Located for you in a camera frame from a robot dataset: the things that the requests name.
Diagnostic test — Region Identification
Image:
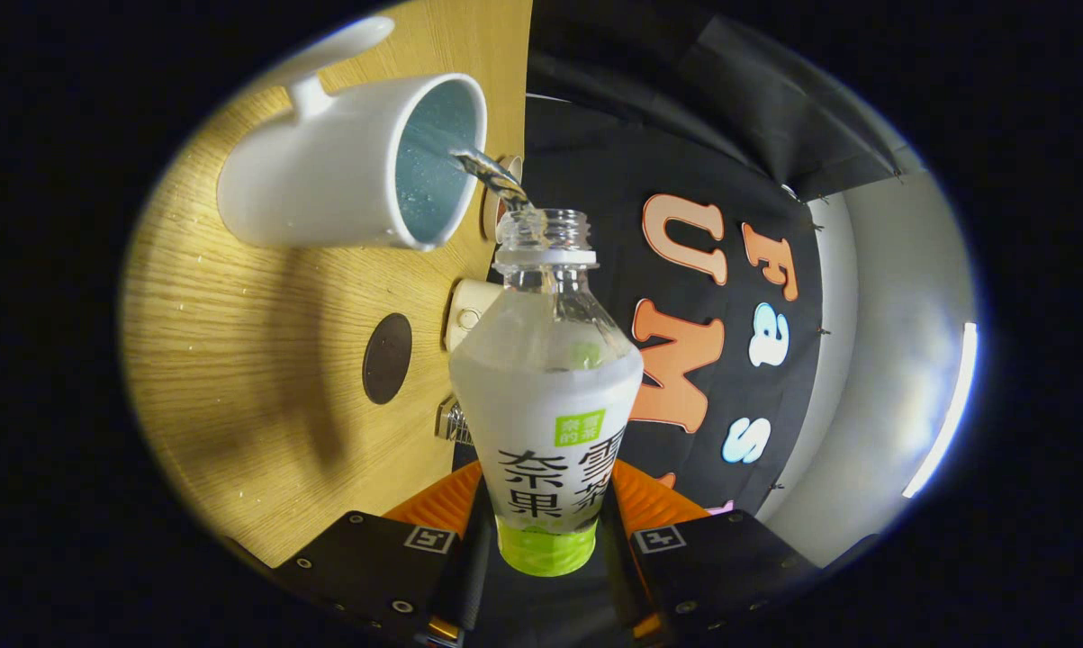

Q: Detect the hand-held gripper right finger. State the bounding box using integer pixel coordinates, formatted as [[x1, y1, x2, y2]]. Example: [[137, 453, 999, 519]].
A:
[[604, 459, 823, 644]]

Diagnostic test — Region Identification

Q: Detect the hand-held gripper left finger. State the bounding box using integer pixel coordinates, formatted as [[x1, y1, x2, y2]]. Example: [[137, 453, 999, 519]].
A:
[[275, 459, 493, 644]]

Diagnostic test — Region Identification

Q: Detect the metal wire holder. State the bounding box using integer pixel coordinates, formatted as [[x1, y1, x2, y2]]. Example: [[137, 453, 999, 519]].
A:
[[434, 396, 475, 446]]

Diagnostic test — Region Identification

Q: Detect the clear juice bottle white label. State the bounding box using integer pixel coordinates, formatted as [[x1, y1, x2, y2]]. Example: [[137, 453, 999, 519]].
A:
[[448, 209, 645, 578]]

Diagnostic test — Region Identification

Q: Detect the white toaster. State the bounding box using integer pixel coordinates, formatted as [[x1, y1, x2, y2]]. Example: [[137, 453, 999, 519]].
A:
[[443, 278, 504, 354]]

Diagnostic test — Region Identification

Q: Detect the dark round coaster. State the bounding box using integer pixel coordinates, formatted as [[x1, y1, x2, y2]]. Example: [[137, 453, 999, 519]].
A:
[[362, 312, 413, 406]]

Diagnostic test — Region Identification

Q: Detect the white cup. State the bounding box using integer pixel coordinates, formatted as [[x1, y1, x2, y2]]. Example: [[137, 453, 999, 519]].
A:
[[216, 16, 489, 252]]

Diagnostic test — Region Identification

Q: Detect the wooden table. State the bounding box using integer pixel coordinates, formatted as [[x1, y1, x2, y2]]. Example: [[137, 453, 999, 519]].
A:
[[120, 0, 535, 570]]

